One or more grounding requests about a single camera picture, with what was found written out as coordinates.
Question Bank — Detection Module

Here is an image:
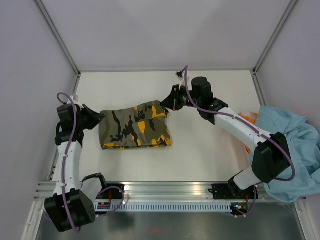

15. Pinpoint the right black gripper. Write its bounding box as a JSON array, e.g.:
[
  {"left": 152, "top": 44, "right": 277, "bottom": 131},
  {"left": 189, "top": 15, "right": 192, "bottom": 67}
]
[{"left": 160, "top": 83, "right": 202, "bottom": 110}]

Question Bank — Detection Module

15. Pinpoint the camouflage trousers yellow green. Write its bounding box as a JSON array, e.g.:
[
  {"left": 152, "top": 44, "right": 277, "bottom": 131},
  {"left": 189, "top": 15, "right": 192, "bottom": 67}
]
[{"left": 98, "top": 100, "right": 172, "bottom": 150}]

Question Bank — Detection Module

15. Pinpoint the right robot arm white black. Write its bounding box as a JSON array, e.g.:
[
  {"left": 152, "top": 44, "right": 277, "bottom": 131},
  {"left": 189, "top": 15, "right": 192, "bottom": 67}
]
[{"left": 161, "top": 77, "right": 296, "bottom": 198}]

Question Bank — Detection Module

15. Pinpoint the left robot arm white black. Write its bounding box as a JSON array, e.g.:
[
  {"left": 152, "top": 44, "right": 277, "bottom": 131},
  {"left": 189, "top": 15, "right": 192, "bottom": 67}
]
[{"left": 44, "top": 103, "right": 109, "bottom": 233}]

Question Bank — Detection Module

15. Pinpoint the orange garment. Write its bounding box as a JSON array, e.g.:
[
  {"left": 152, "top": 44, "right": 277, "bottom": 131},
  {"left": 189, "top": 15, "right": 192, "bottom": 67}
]
[{"left": 238, "top": 111, "right": 258, "bottom": 153}]

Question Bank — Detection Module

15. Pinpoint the light blue garment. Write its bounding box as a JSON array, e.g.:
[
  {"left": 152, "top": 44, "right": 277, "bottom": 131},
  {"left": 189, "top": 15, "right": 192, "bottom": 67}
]
[{"left": 255, "top": 106, "right": 320, "bottom": 203}]

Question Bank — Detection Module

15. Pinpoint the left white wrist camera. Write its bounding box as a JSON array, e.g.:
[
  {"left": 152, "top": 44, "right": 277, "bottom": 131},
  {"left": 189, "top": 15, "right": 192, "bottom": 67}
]
[{"left": 70, "top": 94, "right": 82, "bottom": 106}]

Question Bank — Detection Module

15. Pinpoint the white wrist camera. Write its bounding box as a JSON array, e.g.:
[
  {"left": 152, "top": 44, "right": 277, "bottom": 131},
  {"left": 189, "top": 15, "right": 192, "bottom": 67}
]
[
  {"left": 175, "top": 71, "right": 186, "bottom": 88},
  {"left": 70, "top": 94, "right": 82, "bottom": 106}
]

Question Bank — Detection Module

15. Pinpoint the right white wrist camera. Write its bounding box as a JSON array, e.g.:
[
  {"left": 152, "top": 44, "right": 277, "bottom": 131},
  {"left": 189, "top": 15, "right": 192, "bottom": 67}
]
[{"left": 175, "top": 71, "right": 186, "bottom": 88}]

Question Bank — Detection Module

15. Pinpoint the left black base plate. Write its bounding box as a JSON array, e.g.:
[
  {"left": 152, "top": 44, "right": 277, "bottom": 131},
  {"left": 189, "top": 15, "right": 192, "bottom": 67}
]
[{"left": 96, "top": 183, "right": 125, "bottom": 201}]

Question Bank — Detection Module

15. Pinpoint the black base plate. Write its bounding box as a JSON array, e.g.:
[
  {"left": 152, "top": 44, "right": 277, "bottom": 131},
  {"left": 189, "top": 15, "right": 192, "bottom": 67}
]
[
  {"left": 208, "top": 183, "right": 255, "bottom": 200},
  {"left": 96, "top": 183, "right": 125, "bottom": 201}
]

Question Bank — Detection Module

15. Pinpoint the white slotted cable duct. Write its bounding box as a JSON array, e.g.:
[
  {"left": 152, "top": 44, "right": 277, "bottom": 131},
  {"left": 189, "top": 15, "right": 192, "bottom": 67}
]
[{"left": 93, "top": 201, "right": 232, "bottom": 213}]

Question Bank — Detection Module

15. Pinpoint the left aluminium frame post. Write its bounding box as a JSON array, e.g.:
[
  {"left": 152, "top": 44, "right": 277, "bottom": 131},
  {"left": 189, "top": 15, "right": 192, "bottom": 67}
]
[{"left": 33, "top": 0, "right": 81, "bottom": 77}]

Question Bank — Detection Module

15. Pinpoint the aluminium frame post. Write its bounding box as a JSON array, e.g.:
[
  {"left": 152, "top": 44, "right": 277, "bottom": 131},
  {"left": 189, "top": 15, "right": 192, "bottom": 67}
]
[
  {"left": 252, "top": 0, "right": 300, "bottom": 75},
  {"left": 33, "top": 0, "right": 81, "bottom": 77}
]

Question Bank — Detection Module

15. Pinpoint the aluminium mounting rail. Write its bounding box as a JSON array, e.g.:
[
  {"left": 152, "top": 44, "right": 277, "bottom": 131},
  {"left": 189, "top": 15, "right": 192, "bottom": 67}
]
[{"left": 34, "top": 181, "right": 307, "bottom": 202}]

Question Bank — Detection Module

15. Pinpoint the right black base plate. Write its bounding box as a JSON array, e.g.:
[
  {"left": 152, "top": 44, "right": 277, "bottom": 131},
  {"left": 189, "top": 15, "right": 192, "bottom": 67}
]
[{"left": 208, "top": 183, "right": 255, "bottom": 200}]

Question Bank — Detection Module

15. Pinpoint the right aluminium frame post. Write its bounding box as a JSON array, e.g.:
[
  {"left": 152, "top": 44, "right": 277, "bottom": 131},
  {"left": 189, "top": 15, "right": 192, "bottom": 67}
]
[{"left": 252, "top": 0, "right": 300, "bottom": 75}]

